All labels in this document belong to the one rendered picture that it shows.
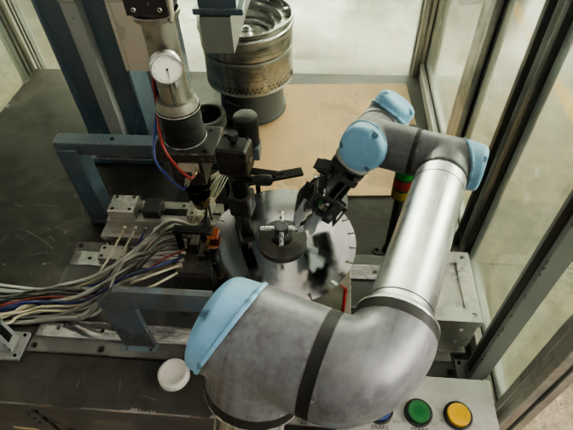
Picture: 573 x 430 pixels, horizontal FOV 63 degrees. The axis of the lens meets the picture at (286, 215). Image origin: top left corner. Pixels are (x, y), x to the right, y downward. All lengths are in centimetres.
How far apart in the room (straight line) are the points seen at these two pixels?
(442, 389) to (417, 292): 45
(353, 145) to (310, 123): 96
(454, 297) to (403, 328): 59
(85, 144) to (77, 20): 32
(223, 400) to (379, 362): 17
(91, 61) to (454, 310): 111
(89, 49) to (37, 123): 61
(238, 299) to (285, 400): 11
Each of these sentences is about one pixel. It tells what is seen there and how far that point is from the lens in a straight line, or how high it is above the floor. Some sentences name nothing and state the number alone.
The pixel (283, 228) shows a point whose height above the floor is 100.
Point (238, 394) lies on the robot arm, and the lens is 51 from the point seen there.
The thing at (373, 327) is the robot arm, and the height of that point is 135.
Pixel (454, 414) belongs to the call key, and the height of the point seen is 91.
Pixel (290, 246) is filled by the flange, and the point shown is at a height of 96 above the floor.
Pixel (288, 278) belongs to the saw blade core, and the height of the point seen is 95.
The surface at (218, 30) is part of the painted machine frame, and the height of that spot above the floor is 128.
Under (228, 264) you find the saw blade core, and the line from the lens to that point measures 102.
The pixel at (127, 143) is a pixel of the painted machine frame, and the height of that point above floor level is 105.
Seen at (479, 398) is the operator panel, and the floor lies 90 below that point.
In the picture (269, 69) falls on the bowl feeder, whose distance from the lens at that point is 152.
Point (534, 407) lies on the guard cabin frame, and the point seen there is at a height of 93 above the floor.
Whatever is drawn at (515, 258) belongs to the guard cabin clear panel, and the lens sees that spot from 100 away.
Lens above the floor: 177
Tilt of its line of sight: 48 degrees down
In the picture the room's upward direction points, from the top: 3 degrees counter-clockwise
